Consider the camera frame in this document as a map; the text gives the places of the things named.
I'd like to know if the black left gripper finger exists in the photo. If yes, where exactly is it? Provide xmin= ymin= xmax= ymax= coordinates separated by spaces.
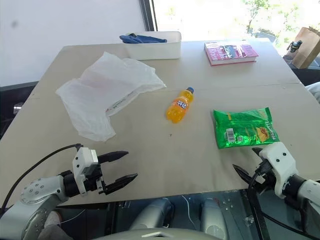
xmin=104 ymin=172 xmax=139 ymax=196
xmin=97 ymin=150 xmax=130 ymax=164

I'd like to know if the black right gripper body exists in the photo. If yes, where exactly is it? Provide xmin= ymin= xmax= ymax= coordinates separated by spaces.
xmin=249 ymin=156 xmax=278 ymax=195

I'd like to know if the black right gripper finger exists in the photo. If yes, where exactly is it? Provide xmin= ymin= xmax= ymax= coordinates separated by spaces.
xmin=232 ymin=163 xmax=254 ymax=187
xmin=251 ymin=147 xmax=264 ymax=159

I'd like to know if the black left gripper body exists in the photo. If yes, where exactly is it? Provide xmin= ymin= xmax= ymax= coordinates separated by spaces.
xmin=83 ymin=155 xmax=109 ymax=196

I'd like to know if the green snack packet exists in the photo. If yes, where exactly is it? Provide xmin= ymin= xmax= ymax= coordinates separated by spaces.
xmin=212 ymin=106 xmax=280 ymax=150

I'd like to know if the silver robot leg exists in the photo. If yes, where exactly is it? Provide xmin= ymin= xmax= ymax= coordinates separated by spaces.
xmin=200 ymin=197 xmax=227 ymax=237
xmin=128 ymin=197 xmax=175 ymax=232

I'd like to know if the grey pink cloth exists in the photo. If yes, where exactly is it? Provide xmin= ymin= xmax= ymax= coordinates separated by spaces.
xmin=43 ymin=210 xmax=66 ymax=240

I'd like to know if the silver robot torso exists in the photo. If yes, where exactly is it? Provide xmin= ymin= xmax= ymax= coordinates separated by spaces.
xmin=98 ymin=225 xmax=222 ymax=240

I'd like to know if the white translucent plastic bag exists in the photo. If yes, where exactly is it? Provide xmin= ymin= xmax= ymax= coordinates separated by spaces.
xmin=55 ymin=51 xmax=167 ymax=143

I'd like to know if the orange soda bottle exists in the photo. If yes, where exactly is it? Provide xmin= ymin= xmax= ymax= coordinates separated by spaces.
xmin=165 ymin=86 xmax=196 ymax=125

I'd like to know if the white padded object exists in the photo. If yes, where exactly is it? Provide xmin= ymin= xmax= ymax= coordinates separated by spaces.
xmin=305 ymin=81 xmax=320 ymax=104

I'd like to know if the dark seat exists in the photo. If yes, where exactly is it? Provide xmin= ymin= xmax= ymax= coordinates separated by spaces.
xmin=282 ymin=53 xmax=320 ymax=87

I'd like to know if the dark cabinet with silver knob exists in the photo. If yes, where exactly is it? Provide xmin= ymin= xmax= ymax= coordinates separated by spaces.
xmin=0 ymin=80 xmax=40 ymax=141

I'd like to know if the pink book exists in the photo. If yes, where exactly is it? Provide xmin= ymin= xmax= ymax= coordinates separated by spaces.
xmin=203 ymin=40 xmax=260 ymax=67

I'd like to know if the black drink bottle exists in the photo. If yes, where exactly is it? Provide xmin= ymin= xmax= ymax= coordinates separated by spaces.
xmin=286 ymin=39 xmax=304 ymax=54

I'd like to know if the white plastic storage bin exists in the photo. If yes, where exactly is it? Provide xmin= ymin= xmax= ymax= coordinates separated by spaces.
xmin=123 ymin=30 xmax=183 ymax=61

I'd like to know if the brown paper bag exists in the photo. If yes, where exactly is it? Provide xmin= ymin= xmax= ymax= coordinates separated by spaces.
xmin=290 ymin=25 xmax=320 ymax=70

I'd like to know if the blue cloth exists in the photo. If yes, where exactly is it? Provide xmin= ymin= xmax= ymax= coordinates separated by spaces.
xmin=118 ymin=32 xmax=168 ymax=45

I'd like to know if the green tree outside window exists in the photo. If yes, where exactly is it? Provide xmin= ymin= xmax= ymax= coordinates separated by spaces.
xmin=242 ymin=0 xmax=272 ymax=35

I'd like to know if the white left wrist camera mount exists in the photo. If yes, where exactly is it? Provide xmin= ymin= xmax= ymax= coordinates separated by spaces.
xmin=71 ymin=146 xmax=99 ymax=195

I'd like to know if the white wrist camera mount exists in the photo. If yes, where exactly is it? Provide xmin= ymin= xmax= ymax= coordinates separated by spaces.
xmin=259 ymin=141 xmax=300 ymax=200
xmin=71 ymin=146 xmax=99 ymax=195

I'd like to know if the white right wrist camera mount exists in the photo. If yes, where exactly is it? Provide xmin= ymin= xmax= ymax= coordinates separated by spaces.
xmin=259 ymin=141 xmax=300 ymax=200

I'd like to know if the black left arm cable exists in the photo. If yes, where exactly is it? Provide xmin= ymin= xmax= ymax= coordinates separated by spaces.
xmin=0 ymin=143 xmax=84 ymax=216

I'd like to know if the thin white cable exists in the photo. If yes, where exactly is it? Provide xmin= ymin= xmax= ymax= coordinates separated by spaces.
xmin=180 ymin=194 xmax=197 ymax=229

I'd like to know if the black window frame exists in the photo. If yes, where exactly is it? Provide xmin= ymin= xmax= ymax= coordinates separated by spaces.
xmin=138 ymin=0 xmax=159 ymax=33

